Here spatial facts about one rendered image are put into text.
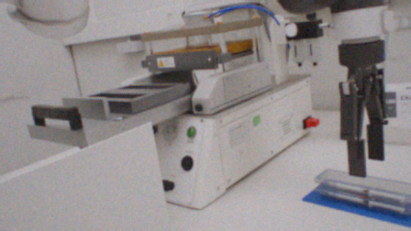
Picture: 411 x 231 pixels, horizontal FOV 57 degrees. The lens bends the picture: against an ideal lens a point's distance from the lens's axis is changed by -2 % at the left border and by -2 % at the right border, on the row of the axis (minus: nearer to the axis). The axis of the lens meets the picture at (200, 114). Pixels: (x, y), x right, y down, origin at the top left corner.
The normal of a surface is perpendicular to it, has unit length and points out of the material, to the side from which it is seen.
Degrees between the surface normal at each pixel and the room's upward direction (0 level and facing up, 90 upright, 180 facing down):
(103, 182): 90
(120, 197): 90
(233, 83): 90
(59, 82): 90
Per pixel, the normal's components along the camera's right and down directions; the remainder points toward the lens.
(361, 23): -0.35, 0.26
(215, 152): 0.76, 0.04
